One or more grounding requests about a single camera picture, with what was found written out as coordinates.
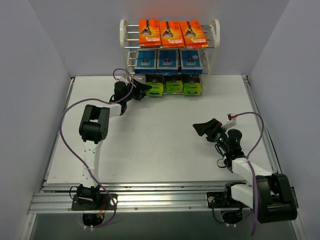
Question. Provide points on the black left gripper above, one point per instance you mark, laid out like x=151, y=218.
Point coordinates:
x=136, y=91

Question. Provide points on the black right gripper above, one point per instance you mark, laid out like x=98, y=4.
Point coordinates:
x=213, y=131

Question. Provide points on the black green Gillette Labs carton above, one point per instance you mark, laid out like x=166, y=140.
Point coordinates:
x=173, y=83

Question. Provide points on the Harry's blade cartridge pack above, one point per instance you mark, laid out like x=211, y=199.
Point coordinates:
x=167, y=62

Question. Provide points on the small orange Gillette razor box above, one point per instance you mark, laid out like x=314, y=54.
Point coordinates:
x=149, y=33

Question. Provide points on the grey Harry's box blue razor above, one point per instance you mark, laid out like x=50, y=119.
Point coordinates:
x=190, y=61

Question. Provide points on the orange Gillette Fusion5 razor box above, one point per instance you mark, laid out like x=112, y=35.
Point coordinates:
x=193, y=34

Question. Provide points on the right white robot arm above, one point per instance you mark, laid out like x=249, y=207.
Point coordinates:
x=268, y=194

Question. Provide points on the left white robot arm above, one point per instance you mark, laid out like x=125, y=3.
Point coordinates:
x=93, y=129

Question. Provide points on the white chrome-bar shelf rack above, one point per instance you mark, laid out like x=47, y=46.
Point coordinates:
x=172, y=38

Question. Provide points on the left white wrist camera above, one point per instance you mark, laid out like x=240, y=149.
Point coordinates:
x=123, y=78

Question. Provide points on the aluminium rail base frame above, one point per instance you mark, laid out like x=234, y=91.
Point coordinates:
x=152, y=159

